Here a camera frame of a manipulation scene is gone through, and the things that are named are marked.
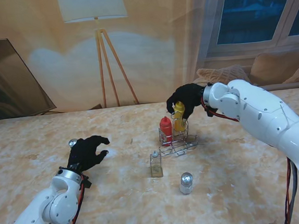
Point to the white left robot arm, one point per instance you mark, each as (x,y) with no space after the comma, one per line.
(56,204)

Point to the yellow squeeze bottle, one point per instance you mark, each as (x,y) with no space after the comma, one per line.
(178,122)

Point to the square clear glass oil bottle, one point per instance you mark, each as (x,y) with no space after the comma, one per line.
(156,166)

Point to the red squeeze bottle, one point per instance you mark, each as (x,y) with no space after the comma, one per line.
(166,129)

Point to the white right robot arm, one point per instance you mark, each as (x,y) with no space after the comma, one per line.
(259,112)

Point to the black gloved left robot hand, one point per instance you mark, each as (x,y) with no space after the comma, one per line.
(86,154)

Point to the glass salt shaker metal lid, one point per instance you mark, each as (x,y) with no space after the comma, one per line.
(185,183)

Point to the printed tripod floor lamp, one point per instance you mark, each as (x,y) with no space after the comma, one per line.
(93,4)

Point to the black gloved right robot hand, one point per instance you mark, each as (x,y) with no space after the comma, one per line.
(190,95)

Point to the blue shaker with metal lid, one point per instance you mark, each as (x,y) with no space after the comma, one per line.
(72,143)

